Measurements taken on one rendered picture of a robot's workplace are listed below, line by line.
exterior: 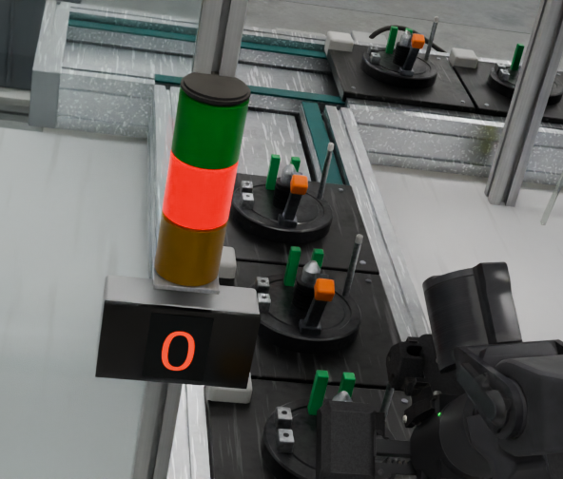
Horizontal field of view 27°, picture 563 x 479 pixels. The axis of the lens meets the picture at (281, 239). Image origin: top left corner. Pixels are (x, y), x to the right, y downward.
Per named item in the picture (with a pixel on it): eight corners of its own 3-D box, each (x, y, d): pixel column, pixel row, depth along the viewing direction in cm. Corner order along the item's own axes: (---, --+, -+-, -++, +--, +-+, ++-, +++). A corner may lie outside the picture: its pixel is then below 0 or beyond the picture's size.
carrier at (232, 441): (463, 564, 114) (497, 464, 108) (214, 550, 110) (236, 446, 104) (414, 405, 135) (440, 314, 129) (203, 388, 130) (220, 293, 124)
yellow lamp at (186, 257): (220, 290, 90) (230, 234, 88) (154, 283, 89) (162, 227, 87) (216, 255, 94) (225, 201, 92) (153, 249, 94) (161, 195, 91)
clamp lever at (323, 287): (320, 331, 136) (335, 293, 130) (302, 329, 135) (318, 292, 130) (318, 305, 138) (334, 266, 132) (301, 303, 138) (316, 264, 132)
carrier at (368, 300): (413, 403, 135) (439, 312, 129) (203, 386, 131) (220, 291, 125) (377, 286, 156) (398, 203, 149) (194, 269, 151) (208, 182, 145)
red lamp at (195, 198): (230, 233, 88) (241, 175, 85) (162, 226, 87) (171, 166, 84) (225, 201, 92) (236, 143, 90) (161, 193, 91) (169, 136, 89)
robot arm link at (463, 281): (630, 420, 70) (583, 231, 74) (512, 433, 67) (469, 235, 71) (528, 456, 80) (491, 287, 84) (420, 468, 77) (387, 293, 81)
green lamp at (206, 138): (241, 173, 85) (252, 111, 83) (171, 165, 84) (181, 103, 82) (236, 143, 90) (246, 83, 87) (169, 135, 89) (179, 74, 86)
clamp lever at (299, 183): (296, 223, 157) (308, 186, 151) (281, 221, 156) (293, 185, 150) (295, 202, 159) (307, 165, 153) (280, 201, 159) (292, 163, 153)
